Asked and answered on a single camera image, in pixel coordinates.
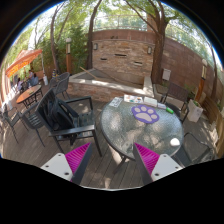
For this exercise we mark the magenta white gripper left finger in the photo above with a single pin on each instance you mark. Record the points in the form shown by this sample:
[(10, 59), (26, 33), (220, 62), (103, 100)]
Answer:
[(70, 166)]

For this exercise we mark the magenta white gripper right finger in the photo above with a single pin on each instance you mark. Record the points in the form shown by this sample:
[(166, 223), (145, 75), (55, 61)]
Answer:
[(153, 166)]

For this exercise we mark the white computer mouse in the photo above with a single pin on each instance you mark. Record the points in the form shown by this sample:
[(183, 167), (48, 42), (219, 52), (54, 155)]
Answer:
[(174, 142)]

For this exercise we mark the purple paw print mouse pad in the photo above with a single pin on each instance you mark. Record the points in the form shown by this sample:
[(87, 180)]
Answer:
[(145, 114)]

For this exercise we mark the black chair at right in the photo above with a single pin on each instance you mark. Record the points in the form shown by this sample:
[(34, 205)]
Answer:
[(193, 151)]

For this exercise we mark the round glass patio table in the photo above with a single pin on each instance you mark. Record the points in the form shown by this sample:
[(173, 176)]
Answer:
[(122, 130)]

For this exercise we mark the black backpack on chair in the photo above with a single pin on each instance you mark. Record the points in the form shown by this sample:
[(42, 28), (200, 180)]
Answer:
[(59, 114)]

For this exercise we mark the green small object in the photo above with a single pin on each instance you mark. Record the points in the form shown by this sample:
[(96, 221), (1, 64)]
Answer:
[(169, 110)]

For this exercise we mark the black plastic patio chair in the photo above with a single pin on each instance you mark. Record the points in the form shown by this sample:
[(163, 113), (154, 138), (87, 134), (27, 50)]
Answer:
[(83, 123)]

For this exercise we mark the grey chair at left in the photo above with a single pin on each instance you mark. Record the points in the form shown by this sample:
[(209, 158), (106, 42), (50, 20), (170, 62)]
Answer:
[(31, 119)]

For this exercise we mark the white box on table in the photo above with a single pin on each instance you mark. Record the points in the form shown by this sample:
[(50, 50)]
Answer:
[(150, 101)]

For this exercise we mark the white rectangular planter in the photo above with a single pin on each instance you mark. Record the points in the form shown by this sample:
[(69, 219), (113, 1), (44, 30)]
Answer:
[(195, 111)]

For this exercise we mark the grey chair behind table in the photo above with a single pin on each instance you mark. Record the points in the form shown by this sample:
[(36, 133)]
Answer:
[(177, 92)]

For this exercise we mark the colourful picture card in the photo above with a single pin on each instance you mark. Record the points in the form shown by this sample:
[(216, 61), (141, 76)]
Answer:
[(133, 99)]

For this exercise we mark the white booklet on table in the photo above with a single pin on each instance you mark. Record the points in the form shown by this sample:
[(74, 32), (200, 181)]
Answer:
[(116, 102)]

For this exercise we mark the grey chair far left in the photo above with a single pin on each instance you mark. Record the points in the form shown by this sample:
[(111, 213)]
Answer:
[(11, 117)]

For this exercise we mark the round wooden table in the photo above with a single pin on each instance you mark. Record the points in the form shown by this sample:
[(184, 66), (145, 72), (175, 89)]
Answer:
[(29, 97)]

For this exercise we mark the grey mesh chair background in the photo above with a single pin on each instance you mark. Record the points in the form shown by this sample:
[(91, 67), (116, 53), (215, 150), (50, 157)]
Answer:
[(60, 83)]

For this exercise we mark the seated person in blue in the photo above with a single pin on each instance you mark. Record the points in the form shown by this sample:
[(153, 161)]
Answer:
[(34, 80)]

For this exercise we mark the orange patio umbrella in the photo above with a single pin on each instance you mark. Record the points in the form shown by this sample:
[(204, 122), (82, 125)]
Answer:
[(24, 58)]

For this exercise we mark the wooden lamp post left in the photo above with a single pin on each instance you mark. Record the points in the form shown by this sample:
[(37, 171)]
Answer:
[(68, 55)]

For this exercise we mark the wooden lamp post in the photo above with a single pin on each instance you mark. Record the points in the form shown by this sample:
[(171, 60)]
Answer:
[(202, 80), (68, 55)]

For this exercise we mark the wooden lamp post right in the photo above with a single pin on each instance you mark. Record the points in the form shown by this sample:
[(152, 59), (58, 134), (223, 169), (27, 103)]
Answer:
[(202, 80)]

